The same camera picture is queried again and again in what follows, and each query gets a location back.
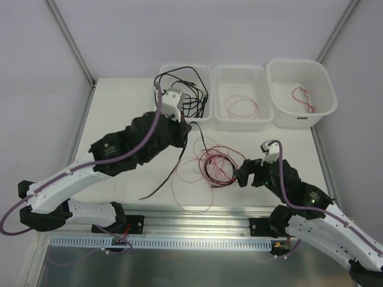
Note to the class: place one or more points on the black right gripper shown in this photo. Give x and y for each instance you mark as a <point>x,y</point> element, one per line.
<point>257,172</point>

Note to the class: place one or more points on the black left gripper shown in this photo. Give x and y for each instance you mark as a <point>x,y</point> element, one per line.
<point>182,133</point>

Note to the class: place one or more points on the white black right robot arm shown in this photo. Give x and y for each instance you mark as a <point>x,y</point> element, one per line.
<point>310,215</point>

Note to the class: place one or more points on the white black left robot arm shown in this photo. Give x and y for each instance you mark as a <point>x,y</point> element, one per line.
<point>50,204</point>

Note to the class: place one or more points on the white perforated left basket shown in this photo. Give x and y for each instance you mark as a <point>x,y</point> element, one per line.
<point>196,82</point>

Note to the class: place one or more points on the white perforated basket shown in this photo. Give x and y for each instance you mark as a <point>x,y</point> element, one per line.
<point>196,82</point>
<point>241,98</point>

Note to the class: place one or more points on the white perforated middle basket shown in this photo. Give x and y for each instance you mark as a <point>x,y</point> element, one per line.
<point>241,98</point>

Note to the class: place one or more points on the white deep right basket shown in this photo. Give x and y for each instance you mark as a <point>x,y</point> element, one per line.
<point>301,92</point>

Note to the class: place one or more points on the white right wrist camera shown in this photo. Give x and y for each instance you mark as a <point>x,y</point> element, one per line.
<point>272,150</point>

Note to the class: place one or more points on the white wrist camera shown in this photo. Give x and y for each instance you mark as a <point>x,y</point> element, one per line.
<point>169,102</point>
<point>272,150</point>

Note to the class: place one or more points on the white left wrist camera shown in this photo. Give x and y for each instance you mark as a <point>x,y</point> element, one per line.
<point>169,102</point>

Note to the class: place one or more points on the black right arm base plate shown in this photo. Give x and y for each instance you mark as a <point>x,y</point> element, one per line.
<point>259,227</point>

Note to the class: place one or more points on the aluminium rail frame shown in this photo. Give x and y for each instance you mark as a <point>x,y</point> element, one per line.
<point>190,209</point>

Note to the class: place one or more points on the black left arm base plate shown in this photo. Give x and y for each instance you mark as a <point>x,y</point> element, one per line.
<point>131,224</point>

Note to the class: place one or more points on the white slotted cable duct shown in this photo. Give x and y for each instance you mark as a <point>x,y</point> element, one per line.
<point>163,243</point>

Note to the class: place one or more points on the left aluminium corner post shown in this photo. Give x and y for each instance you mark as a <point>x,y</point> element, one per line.
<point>64,29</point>

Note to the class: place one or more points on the aluminium corner post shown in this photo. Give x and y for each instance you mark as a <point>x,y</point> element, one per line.
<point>64,29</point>
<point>337,30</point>

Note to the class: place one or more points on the right aluminium corner post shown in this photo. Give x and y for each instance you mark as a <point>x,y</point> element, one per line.
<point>337,30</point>

